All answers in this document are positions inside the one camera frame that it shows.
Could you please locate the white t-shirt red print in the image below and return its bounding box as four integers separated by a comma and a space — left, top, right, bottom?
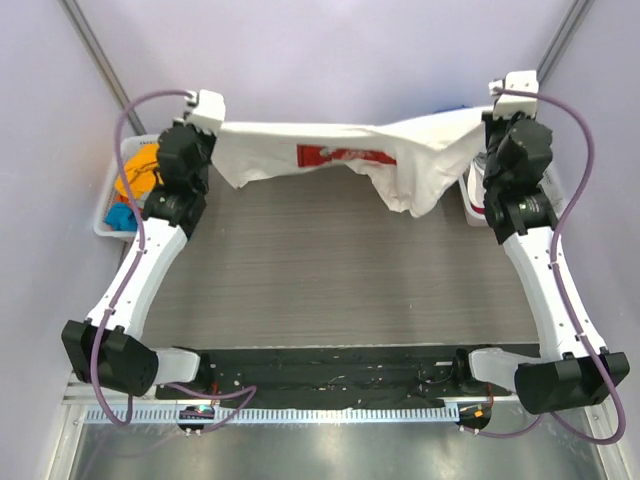
212, 107, 485, 218

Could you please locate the aluminium rail frame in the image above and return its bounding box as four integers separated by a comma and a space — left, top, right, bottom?
63, 379, 612, 426

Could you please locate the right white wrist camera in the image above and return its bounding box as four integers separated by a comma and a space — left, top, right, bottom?
488, 70, 539, 120

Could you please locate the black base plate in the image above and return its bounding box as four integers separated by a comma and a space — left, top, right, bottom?
188, 345, 509, 410

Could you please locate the white plastic basket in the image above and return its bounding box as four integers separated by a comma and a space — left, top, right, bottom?
93, 134, 159, 242
458, 161, 567, 227

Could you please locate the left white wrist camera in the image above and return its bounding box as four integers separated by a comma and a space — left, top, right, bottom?
183, 89, 226, 136

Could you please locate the aluminium corner post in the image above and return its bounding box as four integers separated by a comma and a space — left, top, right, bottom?
58, 0, 131, 109
537, 0, 595, 86

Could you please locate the left white plastic basket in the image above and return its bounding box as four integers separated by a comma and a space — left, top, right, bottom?
93, 134, 159, 242

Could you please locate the right white plastic basket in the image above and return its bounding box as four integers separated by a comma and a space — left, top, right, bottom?
458, 161, 567, 227

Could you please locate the white shirt in basket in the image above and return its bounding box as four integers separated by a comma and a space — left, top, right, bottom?
466, 152, 487, 215

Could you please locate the left aluminium corner post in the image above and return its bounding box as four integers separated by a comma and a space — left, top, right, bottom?
58, 0, 131, 109

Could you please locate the slotted cable duct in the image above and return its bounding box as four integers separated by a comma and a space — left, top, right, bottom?
84, 405, 460, 424

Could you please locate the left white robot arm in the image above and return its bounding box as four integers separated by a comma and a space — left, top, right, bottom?
61, 124, 216, 397

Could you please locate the blue t-shirt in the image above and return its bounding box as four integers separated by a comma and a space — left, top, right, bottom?
436, 104, 470, 113

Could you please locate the yellow t-shirt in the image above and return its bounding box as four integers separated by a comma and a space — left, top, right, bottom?
125, 143, 164, 205

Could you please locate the right aluminium corner post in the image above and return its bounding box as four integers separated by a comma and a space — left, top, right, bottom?
537, 0, 595, 86

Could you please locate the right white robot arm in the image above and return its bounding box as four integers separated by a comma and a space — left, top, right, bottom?
460, 112, 630, 414

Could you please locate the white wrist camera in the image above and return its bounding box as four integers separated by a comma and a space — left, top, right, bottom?
183, 89, 226, 136
488, 70, 539, 120

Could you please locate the teal t-shirt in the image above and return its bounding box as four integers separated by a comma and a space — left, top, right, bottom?
104, 202, 138, 232

